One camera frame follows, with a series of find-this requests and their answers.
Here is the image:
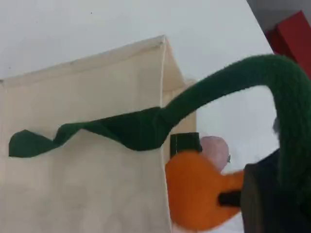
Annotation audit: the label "pink peach toy green leaf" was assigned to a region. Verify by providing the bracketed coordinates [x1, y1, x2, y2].
[200, 135, 231, 174]

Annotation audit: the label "orange tangerine toy with stem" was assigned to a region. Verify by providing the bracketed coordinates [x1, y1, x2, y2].
[165, 151, 245, 231]

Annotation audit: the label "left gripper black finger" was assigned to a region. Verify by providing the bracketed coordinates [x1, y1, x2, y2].
[240, 162, 311, 233]

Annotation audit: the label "white canvas bag green handles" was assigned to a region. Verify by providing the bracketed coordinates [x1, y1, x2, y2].
[0, 34, 311, 233]

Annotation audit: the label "red box-shaped object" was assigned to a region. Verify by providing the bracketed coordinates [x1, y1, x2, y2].
[266, 10, 311, 80]

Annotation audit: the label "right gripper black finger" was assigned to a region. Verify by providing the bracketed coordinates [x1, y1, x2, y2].
[218, 191, 243, 207]
[252, 149, 282, 170]

